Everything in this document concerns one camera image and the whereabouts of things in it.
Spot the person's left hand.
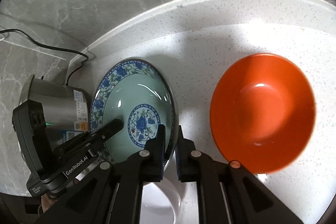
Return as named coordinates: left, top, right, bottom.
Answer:
left=41, top=193, right=58, bottom=213

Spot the blue floral green bowl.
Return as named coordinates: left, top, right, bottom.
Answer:
left=90, top=57, right=178, bottom=168

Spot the white plate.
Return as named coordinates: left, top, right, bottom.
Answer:
left=139, top=178, right=181, bottom=224

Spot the orange plastic bowl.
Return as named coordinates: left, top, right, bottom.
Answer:
left=210, top=53, right=316, bottom=174

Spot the black power cable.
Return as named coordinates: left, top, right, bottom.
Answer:
left=0, top=28, right=90, bottom=86

